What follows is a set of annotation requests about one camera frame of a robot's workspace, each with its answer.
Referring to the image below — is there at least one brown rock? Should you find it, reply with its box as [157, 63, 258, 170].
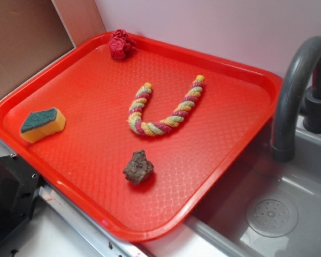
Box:
[123, 150, 154, 185]

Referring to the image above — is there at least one red plastic tray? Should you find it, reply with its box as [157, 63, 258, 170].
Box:
[0, 33, 281, 242]

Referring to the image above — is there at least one crumpled red paper ball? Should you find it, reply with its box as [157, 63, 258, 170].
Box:
[108, 29, 136, 59]

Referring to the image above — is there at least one yellow green sponge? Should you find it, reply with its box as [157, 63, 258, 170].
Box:
[20, 108, 66, 143]

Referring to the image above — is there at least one grey plastic sink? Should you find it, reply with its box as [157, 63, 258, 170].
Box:
[186, 124, 321, 256]

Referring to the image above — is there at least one round sink drain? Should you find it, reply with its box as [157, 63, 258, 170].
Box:
[246, 194, 299, 238]

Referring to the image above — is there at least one grey curved faucet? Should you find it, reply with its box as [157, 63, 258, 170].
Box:
[271, 36, 321, 162]

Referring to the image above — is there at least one brown cardboard panel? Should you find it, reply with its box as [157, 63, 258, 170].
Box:
[0, 1, 105, 100]

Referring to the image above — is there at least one multicolour twisted rope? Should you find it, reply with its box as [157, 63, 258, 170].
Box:
[127, 75, 206, 137]

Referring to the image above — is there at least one black metal mount block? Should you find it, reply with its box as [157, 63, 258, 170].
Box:
[0, 155, 42, 247]

